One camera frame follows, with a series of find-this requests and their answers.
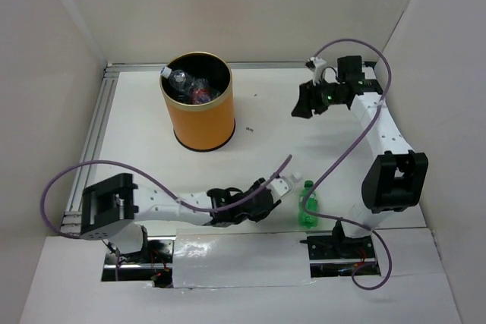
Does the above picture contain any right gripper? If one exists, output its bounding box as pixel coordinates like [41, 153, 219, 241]
[292, 75, 346, 119]

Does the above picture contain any clear bottle red cap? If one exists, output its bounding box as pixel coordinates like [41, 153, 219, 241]
[189, 78, 213, 105]

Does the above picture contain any large clear crushed bottle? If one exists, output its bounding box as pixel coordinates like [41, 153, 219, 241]
[160, 66, 196, 104]

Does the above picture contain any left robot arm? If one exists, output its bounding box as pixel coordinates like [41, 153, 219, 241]
[80, 173, 291, 263]

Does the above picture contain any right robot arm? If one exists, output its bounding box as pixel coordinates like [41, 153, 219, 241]
[291, 55, 428, 258]

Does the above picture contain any orange cylindrical bin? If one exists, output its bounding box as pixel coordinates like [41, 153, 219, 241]
[159, 52, 236, 152]

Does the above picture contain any green bottle right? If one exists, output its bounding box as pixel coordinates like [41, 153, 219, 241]
[297, 180, 319, 229]

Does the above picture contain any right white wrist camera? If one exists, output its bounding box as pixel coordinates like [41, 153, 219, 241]
[305, 56, 328, 85]

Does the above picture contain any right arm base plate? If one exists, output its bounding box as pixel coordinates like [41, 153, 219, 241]
[299, 234, 380, 278]

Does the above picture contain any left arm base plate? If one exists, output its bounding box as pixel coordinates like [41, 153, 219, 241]
[101, 236, 175, 288]

